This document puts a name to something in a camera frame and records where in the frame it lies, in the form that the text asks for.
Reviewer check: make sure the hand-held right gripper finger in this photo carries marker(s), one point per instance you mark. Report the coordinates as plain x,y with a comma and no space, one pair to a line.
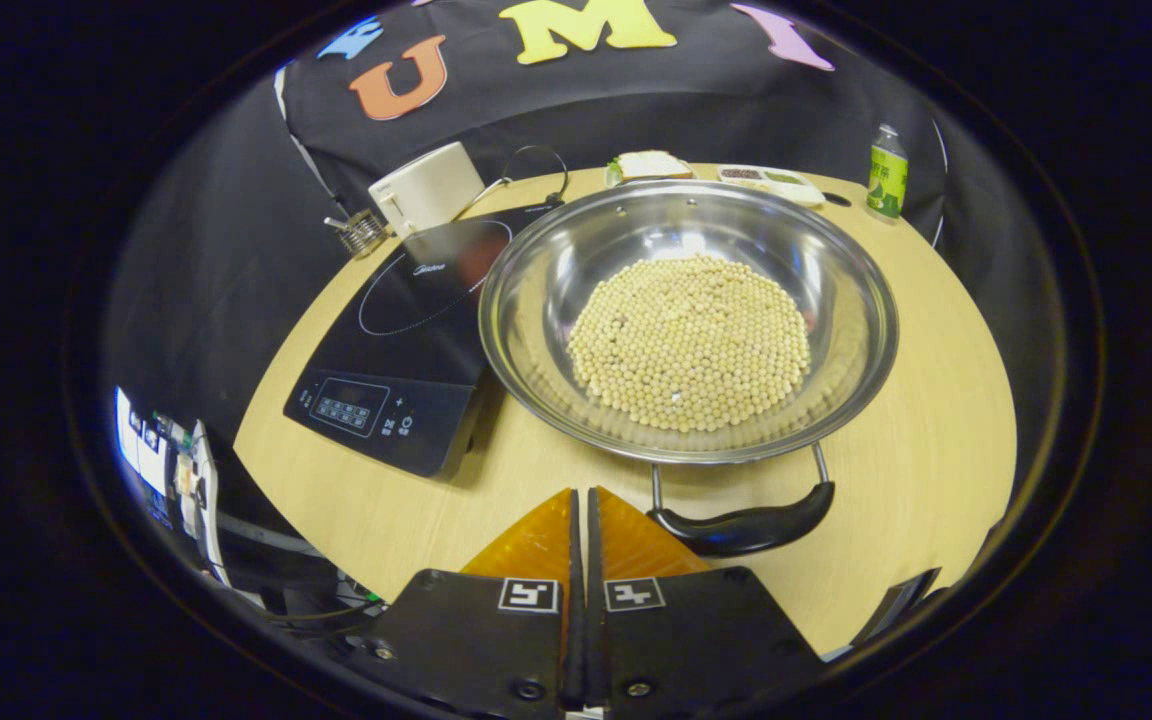
573,640
594,640

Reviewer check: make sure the stainless steel pot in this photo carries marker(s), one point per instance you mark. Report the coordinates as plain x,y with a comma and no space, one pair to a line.
536,300

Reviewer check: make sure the black table grommet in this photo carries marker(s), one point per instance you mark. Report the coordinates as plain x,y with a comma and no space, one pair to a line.
836,199

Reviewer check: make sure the sandwich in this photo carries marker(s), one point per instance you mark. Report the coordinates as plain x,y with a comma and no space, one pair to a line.
651,165

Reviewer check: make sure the white toaster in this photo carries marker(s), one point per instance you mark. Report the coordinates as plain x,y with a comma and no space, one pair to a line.
431,190

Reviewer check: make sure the white divided dish with grains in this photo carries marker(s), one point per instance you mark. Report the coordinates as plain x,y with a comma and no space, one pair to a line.
771,183

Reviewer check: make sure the small white plate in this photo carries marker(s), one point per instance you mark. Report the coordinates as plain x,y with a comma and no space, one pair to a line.
613,178

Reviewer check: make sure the white panel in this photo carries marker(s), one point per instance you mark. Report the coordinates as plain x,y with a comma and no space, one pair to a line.
206,500

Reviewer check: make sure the black induction cooktop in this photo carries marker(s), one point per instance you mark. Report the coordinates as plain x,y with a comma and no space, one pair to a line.
406,350

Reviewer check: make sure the white box with stickers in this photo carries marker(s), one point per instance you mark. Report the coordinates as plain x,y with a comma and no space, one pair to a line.
141,445

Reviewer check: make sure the green tea bottle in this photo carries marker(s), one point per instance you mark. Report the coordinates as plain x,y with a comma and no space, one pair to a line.
887,180

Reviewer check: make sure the black flat object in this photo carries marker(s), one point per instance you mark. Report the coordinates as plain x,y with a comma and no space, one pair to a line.
891,610

